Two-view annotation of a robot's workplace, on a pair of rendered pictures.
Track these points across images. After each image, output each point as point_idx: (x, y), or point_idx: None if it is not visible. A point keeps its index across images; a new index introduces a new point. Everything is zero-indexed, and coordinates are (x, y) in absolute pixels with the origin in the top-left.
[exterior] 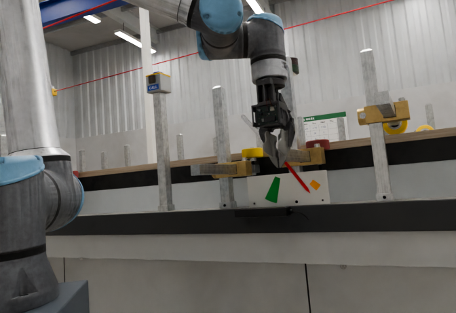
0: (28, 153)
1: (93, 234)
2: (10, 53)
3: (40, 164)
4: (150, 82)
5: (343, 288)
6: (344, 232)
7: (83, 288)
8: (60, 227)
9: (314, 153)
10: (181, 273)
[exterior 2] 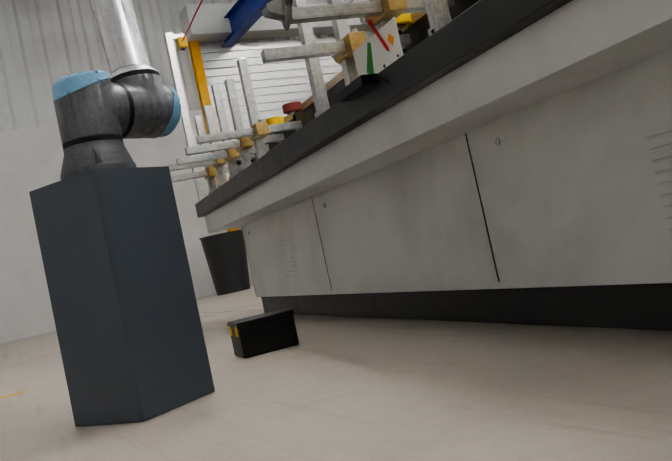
0: (114, 73)
1: (286, 162)
2: None
3: (98, 76)
4: None
5: (502, 172)
6: (425, 89)
7: (155, 169)
8: (157, 131)
9: (383, 0)
10: (387, 197)
